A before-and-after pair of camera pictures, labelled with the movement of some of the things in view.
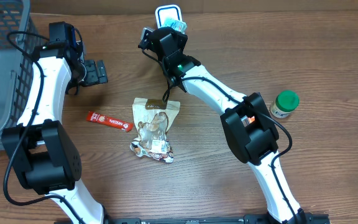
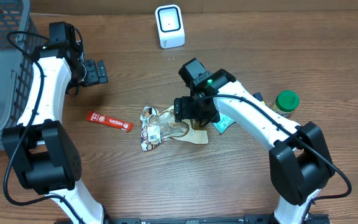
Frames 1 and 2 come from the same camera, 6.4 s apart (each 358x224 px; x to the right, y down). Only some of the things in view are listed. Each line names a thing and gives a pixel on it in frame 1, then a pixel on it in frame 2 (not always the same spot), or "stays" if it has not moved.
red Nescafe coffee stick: x=100 y=119 stays
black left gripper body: x=95 y=72 stays
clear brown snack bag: x=153 y=119 → x=158 y=126
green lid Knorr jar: x=285 y=102 stays
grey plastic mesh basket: x=10 y=37 stays
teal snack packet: x=178 y=25 → x=224 y=124
